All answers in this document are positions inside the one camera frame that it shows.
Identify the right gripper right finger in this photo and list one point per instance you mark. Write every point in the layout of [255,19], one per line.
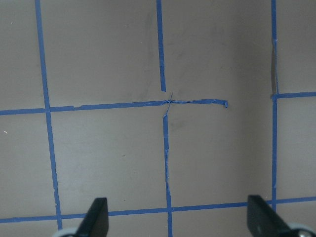
[262,221]

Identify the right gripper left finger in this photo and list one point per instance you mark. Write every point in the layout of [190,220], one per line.
[96,221]

